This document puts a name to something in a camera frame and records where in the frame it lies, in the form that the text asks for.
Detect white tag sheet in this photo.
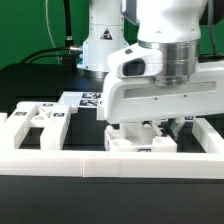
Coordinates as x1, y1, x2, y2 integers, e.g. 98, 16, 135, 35
59, 91, 101, 108

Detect black cable bundle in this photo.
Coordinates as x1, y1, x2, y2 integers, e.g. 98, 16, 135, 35
20, 0, 84, 65

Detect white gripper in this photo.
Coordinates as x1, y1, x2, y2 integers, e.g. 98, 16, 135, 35
101, 61, 224, 141

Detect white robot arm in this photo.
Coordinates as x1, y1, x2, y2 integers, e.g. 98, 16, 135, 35
83, 0, 224, 124

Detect white chair back part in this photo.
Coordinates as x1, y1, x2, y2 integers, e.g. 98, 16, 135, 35
0, 101, 78, 151

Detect white chair seat part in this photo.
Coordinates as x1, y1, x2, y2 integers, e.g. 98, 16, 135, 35
104, 123, 177, 153

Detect white U-shaped obstacle frame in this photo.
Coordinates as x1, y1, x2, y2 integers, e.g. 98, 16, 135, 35
0, 118, 224, 179

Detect white thin cable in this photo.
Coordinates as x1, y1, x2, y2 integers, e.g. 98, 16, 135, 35
45, 0, 63, 65

